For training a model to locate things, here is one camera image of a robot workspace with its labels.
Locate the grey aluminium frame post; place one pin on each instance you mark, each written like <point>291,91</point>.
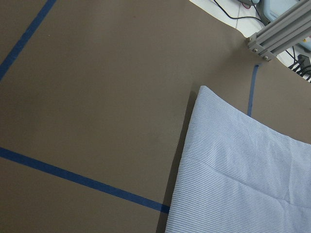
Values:
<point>287,30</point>

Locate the left teach pendant tablet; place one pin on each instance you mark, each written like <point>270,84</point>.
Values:
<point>269,10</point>

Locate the light blue striped shirt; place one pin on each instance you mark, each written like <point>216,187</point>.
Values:
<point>237,175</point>

